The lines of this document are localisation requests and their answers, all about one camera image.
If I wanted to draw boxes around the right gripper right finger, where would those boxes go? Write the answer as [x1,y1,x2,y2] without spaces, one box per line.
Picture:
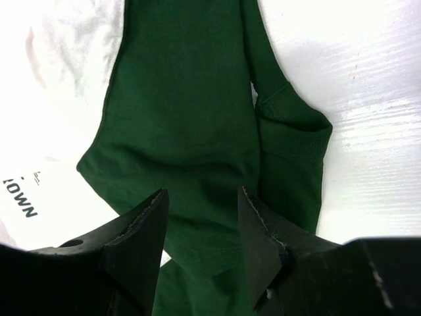
[237,186,339,313]

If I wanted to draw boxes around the cream and green t-shirt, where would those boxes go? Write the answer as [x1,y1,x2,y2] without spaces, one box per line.
[1,1,332,315]

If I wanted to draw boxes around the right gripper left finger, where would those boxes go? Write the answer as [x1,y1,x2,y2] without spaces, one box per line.
[29,190,169,315]

